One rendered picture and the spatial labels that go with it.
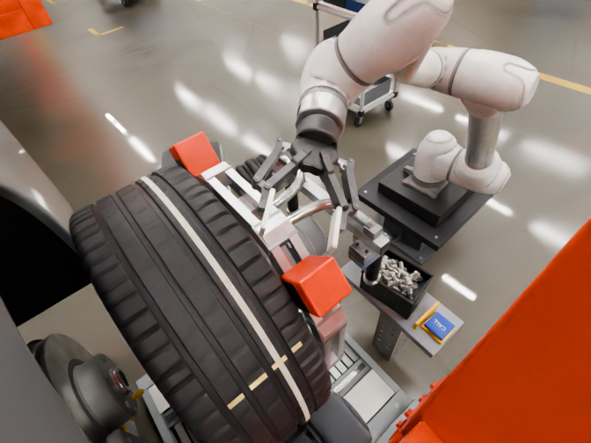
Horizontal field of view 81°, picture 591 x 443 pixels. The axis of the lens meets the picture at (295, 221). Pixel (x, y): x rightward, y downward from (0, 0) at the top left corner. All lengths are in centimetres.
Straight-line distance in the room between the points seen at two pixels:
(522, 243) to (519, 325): 187
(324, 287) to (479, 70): 77
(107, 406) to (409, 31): 83
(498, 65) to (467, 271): 117
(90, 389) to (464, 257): 176
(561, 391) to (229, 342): 39
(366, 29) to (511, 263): 171
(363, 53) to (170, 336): 52
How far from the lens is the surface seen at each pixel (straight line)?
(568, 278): 32
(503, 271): 208
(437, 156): 165
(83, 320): 213
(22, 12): 415
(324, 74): 65
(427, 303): 133
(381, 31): 60
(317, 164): 57
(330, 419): 120
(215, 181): 73
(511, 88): 111
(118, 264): 59
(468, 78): 112
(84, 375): 83
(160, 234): 59
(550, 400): 45
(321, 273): 55
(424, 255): 198
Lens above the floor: 159
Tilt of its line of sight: 50 degrees down
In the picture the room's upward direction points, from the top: 6 degrees counter-clockwise
